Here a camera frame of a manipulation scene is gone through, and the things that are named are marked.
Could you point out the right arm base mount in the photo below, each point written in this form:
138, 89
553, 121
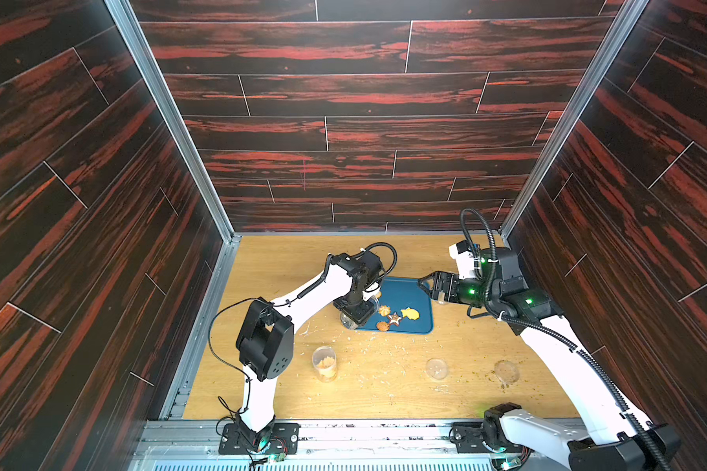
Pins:
487, 436

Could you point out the brown star iced cookie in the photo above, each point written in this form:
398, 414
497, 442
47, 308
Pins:
394, 319

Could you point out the clear jar with yellow snacks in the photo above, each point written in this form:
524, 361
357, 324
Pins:
324, 362

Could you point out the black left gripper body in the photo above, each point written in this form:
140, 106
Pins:
355, 307

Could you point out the aluminium corner post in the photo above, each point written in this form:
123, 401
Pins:
125, 19
612, 43

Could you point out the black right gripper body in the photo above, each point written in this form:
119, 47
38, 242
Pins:
446, 286

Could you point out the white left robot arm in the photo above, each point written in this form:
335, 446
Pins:
267, 336

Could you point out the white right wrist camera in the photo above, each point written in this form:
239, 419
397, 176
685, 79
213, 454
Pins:
462, 254

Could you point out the clear plastic jar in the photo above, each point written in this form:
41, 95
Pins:
356, 317

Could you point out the aluminium corner post left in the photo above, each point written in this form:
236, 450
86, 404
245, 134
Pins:
125, 19

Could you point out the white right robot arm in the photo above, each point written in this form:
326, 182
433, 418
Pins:
616, 434

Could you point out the aluminium corner post right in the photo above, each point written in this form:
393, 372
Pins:
612, 43

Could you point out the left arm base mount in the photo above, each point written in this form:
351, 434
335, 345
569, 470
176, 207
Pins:
275, 441

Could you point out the blue plastic tray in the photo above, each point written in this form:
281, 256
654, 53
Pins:
398, 294

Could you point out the clear round jar lid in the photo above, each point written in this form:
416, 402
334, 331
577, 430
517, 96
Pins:
507, 372

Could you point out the flower shaped butter cookie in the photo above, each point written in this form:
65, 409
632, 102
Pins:
384, 310

